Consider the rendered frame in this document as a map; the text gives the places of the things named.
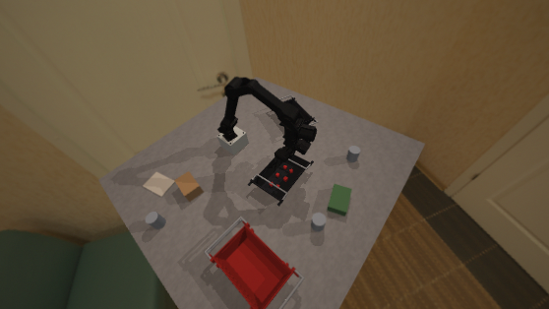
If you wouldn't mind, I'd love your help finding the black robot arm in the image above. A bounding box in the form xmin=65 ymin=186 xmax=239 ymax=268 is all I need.
xmin=217 ymin=77 xmax=317 ymax=155

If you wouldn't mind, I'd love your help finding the beige flat panel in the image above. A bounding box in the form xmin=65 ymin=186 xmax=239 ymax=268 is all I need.
xmin=142 ymin=172 xmax=175 ymax=197

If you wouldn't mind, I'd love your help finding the green flat box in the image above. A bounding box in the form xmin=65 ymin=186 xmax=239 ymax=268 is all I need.
xmin=328 ymin=184 xmax=351 ymax=216

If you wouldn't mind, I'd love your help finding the brown cardboard box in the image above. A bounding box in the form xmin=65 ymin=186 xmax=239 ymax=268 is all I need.
xmin=174 ymin=171 xmax=203 ymax=202

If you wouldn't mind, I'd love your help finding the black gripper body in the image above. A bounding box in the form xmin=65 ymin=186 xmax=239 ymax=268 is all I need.
xmin=274 ymin=135 xmax=298 ymax=162

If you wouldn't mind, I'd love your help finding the grey cylinder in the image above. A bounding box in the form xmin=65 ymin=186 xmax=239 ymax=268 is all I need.
xmin=146 ymin=212 xmax=166 ymax=230
xmin=311 ymin=213 xmax=327 ymax=231
xmin=347 ymin=146 xmax=360 ymax=162

